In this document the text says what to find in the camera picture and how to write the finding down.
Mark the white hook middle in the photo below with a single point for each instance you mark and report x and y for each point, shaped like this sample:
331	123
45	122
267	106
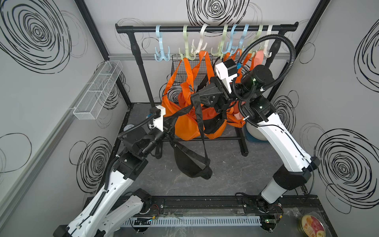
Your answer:
200	47

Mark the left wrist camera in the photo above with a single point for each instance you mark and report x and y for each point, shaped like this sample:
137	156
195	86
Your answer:
157	114

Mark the light green hook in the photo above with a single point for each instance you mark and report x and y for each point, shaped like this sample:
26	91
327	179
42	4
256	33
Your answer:
187	53
258	34
219	52

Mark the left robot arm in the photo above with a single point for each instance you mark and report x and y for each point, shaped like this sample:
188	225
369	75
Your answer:
98	219

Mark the black garment rack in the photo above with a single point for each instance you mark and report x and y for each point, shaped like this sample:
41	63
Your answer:
139	57

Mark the light blue hook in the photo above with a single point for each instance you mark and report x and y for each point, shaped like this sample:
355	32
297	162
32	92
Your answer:
229	47
160	55
242	38

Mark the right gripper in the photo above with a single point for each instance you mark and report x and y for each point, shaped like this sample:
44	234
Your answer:
212	98

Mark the white mesh wall shelf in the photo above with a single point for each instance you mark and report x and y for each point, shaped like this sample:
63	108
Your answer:
98	90

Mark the black wire basket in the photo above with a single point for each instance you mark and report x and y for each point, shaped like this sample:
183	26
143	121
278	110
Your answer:
182	74

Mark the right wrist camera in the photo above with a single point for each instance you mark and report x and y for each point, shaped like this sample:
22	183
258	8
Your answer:
226	72

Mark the light blue hook right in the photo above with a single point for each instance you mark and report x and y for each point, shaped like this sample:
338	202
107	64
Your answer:
242	38

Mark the round printed tin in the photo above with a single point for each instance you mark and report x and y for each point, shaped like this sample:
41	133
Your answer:
310	226

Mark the orange and black backpack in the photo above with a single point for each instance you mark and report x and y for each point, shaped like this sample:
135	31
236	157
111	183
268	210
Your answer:
188	161

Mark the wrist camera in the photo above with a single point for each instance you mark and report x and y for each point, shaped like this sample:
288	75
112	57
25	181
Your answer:
226	72
157	114

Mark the orange crossbody bag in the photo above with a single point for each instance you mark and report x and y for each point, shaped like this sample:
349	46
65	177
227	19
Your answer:
186	126

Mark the pink sling bag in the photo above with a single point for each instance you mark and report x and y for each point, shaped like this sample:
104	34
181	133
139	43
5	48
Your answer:
257	59

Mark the white hook rightmost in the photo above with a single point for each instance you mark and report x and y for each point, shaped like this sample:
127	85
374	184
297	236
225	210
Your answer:
266	52

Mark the light green hook right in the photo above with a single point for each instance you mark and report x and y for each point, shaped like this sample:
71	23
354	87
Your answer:
258	34

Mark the white hook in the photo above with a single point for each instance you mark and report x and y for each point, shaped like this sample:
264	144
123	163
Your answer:
200	47
266	52

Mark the teal tray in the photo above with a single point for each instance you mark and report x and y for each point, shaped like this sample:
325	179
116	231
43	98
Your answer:
251	139

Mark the light blue hook leftmost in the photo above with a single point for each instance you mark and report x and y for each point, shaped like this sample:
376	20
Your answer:
160	55

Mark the grey round plate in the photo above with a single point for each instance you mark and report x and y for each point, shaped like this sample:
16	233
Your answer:
255	133

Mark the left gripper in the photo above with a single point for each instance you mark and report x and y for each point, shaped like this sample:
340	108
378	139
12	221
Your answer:
166	133

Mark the light blue hook middle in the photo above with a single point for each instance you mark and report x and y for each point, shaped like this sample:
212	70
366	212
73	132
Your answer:
229	47

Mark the light green hook left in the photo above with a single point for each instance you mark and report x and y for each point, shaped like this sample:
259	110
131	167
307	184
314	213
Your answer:
187	53

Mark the orange drawstring bag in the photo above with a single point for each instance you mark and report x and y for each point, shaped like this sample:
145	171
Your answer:
217	133

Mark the white slotted cable duct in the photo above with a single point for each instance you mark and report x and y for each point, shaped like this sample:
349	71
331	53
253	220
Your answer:
188	221

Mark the light green hook middle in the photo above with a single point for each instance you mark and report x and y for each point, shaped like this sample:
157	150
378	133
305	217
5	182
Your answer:
219	52

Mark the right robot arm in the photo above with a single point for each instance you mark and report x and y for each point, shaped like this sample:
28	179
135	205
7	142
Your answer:
258	111

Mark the orange sling bag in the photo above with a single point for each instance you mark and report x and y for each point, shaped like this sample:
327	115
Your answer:
234	117

